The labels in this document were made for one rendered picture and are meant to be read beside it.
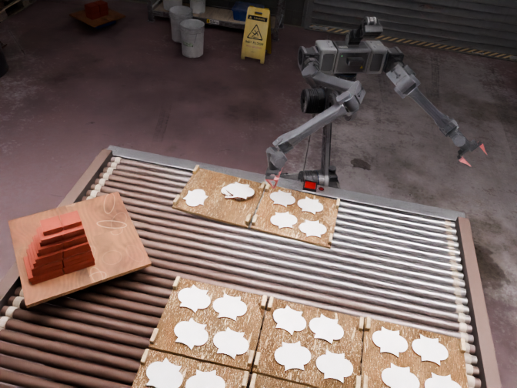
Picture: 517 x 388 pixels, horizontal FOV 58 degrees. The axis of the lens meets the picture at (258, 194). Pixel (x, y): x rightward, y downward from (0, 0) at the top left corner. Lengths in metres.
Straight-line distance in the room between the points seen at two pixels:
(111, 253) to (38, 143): 2.66
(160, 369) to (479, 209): 3.25
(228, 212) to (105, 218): 0.61
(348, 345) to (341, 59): 1.56
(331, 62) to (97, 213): 1.50
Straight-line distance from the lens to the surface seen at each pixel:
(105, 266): 2.10
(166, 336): 1.99
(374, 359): 2.03
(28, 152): 4.59
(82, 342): 2.06
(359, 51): 2.80
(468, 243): 2.60
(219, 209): 2.44
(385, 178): 4.37
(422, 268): 2.43
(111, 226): 2.25
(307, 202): 2.52
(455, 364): 2.15
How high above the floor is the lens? 2.64
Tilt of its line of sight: 42 degrees down
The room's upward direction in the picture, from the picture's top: 6 degrees clockwise
